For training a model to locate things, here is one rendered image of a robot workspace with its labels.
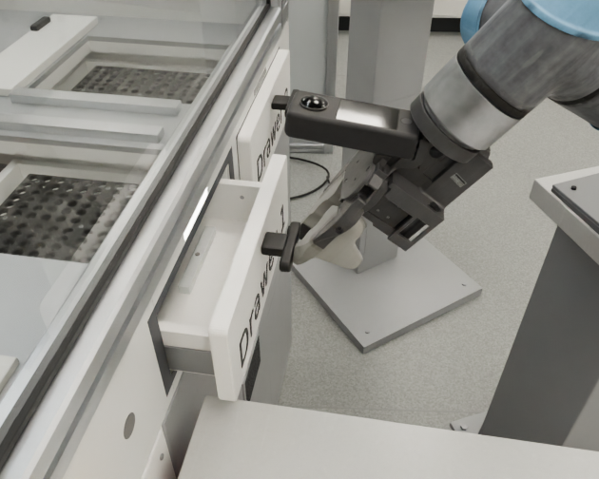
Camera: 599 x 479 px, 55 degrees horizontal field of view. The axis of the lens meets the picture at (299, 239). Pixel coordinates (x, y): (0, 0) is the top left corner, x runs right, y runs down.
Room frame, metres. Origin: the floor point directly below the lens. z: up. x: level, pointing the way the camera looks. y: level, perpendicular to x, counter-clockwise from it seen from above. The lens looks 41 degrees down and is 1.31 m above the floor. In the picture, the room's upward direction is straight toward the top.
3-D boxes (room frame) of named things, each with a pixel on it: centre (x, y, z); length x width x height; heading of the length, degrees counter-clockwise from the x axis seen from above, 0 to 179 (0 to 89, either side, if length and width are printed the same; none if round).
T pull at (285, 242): (0.47, 0.02, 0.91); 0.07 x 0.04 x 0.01; 171
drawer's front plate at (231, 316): (0.47, 0.05, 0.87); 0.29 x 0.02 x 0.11; 171
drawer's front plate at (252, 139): (0.79, 0.05, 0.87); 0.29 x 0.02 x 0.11; 171
